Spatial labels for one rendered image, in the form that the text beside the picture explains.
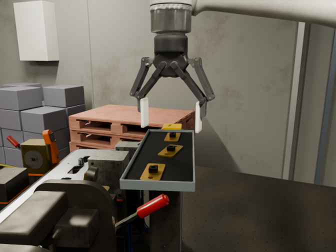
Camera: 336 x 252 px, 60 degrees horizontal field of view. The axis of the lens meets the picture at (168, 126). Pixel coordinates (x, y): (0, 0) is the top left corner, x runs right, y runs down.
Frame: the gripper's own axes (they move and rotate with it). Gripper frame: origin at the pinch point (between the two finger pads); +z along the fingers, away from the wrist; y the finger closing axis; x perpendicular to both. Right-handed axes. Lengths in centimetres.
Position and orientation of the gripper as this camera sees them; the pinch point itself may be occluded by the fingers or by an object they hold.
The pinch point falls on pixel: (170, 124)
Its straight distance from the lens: 69.0
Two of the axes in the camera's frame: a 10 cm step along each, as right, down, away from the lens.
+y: -9.3, -0.9, 3.5
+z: 0.0, 9.7, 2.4
